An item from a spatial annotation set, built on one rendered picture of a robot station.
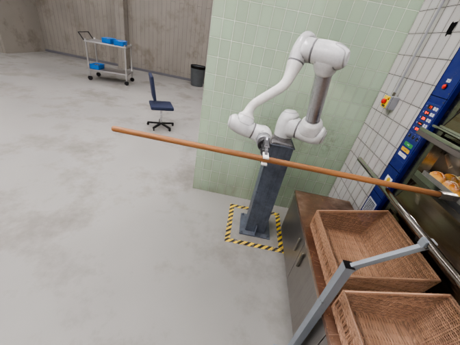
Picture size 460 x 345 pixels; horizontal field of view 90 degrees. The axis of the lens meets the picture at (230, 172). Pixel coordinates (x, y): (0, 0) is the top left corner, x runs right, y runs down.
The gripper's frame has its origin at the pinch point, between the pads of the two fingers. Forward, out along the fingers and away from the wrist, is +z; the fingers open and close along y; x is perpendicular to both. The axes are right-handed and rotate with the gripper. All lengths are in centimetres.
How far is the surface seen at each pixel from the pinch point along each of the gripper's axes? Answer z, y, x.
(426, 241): 37, 2, -62
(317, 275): 15, 61, -48
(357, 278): 25, 45, -60
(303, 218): -36, 62, -48
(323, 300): 38, 49, -40
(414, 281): 25, 38, -86
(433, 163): -33, -4, -108
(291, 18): -125, -69, -8
